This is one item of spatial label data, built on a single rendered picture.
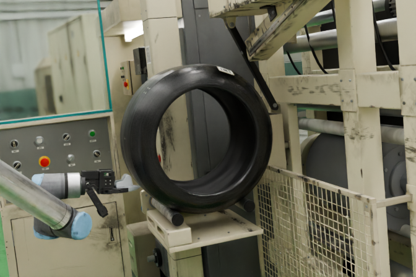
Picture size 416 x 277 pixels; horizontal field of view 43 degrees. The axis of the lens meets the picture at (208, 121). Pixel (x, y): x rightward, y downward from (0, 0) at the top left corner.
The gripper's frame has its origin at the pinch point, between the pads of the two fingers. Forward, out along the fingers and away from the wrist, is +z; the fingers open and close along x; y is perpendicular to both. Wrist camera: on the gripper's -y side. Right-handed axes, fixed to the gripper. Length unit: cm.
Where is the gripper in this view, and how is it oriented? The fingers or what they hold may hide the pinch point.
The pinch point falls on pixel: (136, 188)
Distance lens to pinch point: 197.7
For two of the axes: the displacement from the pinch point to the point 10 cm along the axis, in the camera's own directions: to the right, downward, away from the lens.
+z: 9.5, 0.0, 3.2
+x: -3.2, -0.6, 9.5
